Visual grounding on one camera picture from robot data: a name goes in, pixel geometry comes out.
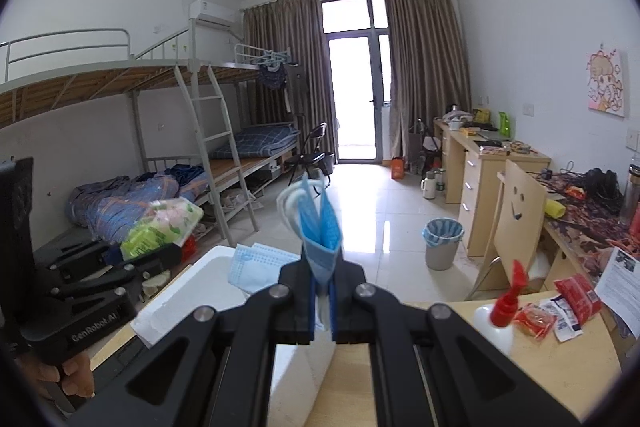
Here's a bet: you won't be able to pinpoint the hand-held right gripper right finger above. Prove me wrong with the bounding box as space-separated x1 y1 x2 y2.
330 256 566 427

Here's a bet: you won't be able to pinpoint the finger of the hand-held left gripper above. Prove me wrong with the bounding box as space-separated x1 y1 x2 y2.
46 240 125 271
107 242 182 282

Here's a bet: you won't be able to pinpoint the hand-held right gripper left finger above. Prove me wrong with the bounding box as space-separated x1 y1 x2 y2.
65 252 317 427

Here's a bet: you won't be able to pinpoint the green tissue packet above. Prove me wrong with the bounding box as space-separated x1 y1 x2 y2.
119 198 204 259

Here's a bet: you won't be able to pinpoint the white foam box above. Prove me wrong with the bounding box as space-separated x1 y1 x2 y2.
131 245 337 427

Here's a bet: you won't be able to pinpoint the blue face mask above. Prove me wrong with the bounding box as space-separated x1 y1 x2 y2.
227 243 302 296
276 172 346 333

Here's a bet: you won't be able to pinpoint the person's left hand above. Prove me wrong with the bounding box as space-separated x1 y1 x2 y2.
27 349 97 411

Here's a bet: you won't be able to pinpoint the blue plaid quilt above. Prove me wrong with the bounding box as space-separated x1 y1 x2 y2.
66 171 211 244

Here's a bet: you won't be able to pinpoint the grey trash bin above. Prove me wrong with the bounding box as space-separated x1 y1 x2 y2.
421 216 466 272

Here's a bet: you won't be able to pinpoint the grey metal bed ladder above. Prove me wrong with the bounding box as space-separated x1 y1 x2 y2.
173 64 260 249

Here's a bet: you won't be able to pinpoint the black folding chair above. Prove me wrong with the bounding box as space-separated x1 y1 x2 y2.
284 122 335 188

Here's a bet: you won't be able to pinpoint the blue checked bedding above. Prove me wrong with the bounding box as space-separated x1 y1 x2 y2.
208 122 301 160

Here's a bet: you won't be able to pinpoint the white bottle red pump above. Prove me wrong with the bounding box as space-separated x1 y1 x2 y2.
469 259 529 356

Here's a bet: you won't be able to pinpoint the grey metal bunk bed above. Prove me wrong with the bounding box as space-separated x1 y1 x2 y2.
187 18 312 208
0 28 261 253

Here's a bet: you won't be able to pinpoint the wooden desk with drawers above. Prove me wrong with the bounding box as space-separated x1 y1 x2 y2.
432 116 553 208

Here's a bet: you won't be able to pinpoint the small red snack packet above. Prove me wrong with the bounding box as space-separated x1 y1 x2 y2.
512 301 558 342

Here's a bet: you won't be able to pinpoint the glass balcony door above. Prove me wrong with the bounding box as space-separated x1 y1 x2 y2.
319 0 394 164

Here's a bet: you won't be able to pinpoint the wooden chair with smiley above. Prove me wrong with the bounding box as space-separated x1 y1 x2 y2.
464 158 550 303

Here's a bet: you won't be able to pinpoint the dark hanging clothes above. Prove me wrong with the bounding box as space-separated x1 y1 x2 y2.
256 61 309 118

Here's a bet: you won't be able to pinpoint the blue clothes hangers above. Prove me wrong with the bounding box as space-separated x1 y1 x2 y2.
249 49 291 68

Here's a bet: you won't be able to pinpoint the brown curtain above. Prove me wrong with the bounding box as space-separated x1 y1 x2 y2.
241 0 337 158
382 0 472 158

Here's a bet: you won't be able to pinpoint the large red snack packet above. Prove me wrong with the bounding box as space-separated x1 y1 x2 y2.
552 273 605 333

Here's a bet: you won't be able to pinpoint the white air conditioner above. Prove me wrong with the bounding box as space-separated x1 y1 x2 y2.
188 0 236 28

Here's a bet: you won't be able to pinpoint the printed desk mat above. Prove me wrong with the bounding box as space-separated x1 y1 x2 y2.
539 171 640 279

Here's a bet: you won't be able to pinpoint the printed paper sheet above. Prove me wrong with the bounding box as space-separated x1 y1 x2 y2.
593 246 640 338

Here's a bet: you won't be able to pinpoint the black headphones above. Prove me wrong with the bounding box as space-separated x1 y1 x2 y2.
582 166 624 213

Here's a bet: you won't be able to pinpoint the pink wall poster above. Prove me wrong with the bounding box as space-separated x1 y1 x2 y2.
585 48 629 118

